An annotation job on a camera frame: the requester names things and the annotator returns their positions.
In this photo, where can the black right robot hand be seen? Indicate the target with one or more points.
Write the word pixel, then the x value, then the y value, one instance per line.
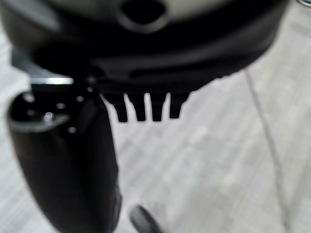
pixel 145 55

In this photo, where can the dark robot foot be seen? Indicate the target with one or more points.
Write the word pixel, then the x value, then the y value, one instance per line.
pixel 143 221

